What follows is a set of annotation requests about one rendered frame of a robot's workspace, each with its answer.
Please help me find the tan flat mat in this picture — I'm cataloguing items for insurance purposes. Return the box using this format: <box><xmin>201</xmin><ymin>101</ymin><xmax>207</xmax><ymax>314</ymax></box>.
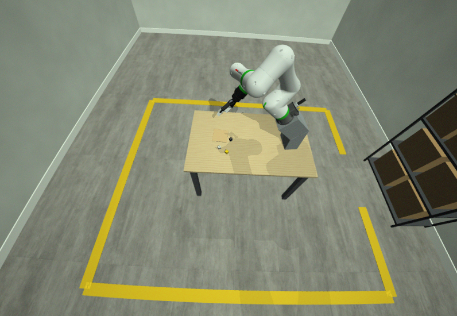
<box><xmin>212</xmin><ymin>129</ymin><xmax>229</xmax><ymax>142</ymax></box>

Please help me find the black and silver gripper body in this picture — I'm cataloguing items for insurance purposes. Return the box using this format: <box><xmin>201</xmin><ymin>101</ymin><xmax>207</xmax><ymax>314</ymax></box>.
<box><xmin>231</xmin><ymin>93</ymin><xmax>241</xmax><ymax>104</ymax></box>

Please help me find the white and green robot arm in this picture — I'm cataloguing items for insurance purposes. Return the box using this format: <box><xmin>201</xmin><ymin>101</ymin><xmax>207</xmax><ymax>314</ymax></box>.
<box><xmin>230</xmin><ymin>45</ymin><xmax>306</xmax><ymax>125</ymax></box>

